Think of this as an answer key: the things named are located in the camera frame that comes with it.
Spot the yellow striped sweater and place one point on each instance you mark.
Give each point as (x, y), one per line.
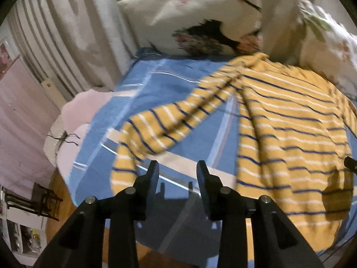
(279, 145)

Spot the dark wooden chair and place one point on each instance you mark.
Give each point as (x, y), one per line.
(44, 201)

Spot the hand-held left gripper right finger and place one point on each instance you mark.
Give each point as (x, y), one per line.
(203, 181)

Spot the white cluttered shelf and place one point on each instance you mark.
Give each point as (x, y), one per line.
(22, 237)

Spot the pink wall picture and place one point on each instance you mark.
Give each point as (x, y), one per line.
(7, 55)

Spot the pink mattress cover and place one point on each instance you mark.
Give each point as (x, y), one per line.
(81, 106)

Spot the blue striped bed sheet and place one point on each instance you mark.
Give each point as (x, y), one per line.
(167, 95)

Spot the grey striped curtain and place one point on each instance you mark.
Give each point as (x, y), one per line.
(69, 33)

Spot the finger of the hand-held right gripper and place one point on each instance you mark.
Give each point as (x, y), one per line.
(350, 164)

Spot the small floral pillow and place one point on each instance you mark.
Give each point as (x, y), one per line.
(329, 50)

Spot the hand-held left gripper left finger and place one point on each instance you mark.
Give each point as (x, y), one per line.
(151, 181)

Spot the large floral pillow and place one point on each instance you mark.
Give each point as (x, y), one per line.
(181, 11)

